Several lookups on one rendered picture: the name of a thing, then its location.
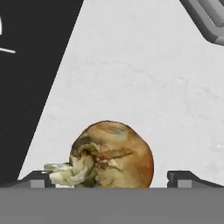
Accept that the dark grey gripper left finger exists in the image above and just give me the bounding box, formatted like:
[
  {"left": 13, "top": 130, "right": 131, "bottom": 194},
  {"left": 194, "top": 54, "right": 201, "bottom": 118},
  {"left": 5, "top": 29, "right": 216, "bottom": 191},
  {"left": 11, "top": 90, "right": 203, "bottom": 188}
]
[{"left": 0, "top": 170, "right": 56, "bottom": 189}]

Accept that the black hob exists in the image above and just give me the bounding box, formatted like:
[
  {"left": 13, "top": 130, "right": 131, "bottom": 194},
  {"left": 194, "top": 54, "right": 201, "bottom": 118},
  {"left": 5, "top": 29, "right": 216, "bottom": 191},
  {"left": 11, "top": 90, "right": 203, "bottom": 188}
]
[{"left": 0, "top": 0, "right": 85, "bottom": 187}]

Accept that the grey sink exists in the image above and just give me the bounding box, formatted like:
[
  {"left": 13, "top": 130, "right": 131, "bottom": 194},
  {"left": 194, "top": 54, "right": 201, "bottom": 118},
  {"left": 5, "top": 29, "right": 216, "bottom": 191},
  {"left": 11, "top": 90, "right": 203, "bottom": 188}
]
[{"left": 179, "top": 0, "right": 224, "bottom": 46}]

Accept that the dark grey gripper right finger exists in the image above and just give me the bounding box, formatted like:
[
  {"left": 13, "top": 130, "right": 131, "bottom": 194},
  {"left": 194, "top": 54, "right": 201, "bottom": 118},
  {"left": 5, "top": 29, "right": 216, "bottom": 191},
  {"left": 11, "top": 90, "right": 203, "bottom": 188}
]
[{"left": 166, "top": 170, "right": 224, "bottom": 189}]

